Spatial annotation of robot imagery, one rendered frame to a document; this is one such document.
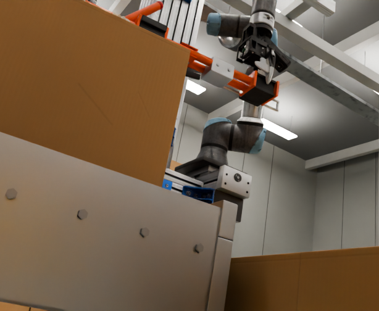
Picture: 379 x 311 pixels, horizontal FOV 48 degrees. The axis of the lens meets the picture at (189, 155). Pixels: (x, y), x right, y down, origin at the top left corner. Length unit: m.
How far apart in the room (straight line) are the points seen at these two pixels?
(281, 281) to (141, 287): 0.21
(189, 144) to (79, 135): 10.82
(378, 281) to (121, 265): 0.31
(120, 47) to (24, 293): 0.49
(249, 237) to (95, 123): 11.58
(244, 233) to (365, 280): 11.60
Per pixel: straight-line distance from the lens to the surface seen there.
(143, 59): 0.85
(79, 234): 0.56
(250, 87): 1.19
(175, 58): 0.88
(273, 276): 0.68
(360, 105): 8.11
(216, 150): 1.74
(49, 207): 0.56
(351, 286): 0.57
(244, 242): 12.13
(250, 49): 1.24
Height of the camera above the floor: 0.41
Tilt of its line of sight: 22 degrees up
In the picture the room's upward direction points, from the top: 11 degrees clockwise
